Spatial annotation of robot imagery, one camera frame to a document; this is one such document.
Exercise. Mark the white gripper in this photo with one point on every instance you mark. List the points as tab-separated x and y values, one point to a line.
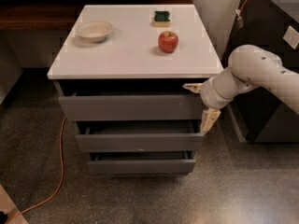
209	97

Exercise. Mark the red apple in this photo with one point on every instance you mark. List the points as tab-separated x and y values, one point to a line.
168	41

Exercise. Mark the grey top drawer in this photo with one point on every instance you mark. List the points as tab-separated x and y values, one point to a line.
131	107

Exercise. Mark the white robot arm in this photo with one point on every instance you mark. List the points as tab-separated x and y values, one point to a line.
249	67

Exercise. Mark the grey drawer cabinet white top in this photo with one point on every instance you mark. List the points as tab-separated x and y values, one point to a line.
130	62

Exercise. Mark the green yellow sponge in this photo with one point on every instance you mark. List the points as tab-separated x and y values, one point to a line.
162	19

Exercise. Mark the white bowl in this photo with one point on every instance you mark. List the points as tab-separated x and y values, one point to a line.
94	31

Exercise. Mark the dark wooden shelf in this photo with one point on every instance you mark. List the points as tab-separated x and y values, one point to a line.
57	15

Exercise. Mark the white wall outlet plate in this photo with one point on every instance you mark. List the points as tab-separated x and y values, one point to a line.
291	37

